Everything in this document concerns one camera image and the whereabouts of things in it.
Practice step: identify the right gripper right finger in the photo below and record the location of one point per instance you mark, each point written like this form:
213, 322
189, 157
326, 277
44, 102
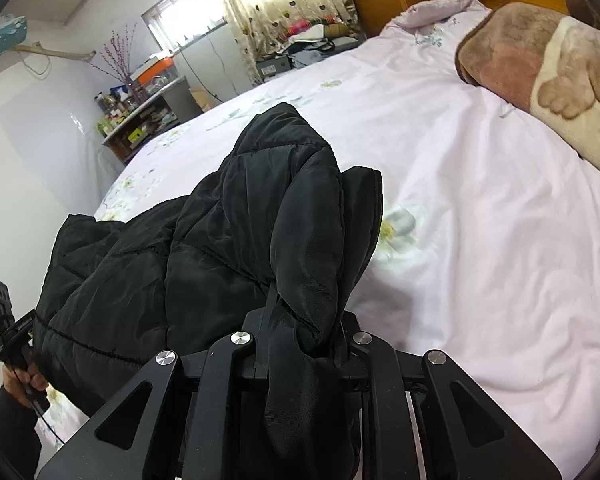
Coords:
354, 360

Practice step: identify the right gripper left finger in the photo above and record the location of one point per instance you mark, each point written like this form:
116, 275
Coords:
257, 323

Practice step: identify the cluttered wooden shelf desk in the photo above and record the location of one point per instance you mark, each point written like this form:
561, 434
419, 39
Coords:
173, 105

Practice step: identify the orange white box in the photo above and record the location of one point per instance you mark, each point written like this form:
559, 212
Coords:
152, 68

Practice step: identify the black puffer jacket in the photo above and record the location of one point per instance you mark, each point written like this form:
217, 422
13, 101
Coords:
278, 225

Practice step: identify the pink blossom branches vase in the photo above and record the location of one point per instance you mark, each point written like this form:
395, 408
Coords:
114, 60

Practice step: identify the pile of clothes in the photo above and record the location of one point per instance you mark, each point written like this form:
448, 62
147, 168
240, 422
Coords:
321, 41

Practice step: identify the window with bars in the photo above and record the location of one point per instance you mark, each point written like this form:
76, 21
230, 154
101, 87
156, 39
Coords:
175, 24

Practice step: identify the person left hand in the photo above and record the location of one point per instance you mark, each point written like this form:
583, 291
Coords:
14, 381

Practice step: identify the brown bear plush blanket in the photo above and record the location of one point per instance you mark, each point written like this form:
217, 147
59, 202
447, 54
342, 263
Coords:
544, 63

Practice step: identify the black electronic box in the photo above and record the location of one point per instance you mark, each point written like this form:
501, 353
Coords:
273, 67

